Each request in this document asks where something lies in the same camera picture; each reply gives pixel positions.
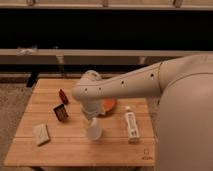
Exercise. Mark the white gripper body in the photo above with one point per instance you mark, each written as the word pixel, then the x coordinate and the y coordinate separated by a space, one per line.
pixel 92 108

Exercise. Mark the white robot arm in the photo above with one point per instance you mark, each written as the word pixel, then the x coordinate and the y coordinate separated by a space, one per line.
pixel 185 112

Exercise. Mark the orange plate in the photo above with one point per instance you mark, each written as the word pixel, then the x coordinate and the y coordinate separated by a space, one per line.
pixel 108 105

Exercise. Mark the small red-brown block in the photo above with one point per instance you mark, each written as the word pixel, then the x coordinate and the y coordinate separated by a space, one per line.
pixel 63 97

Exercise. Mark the white plastic bottle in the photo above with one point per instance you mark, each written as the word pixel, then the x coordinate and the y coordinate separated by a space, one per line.
pixel 132 128

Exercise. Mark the wooden table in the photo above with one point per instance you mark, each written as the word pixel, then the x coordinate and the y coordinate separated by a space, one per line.
pixel 68 144

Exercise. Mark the white sponge block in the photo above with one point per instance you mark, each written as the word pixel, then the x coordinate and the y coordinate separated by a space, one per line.
pixel 41 134

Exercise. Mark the long wooden rail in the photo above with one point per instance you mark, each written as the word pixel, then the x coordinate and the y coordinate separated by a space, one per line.
pixel 25 56

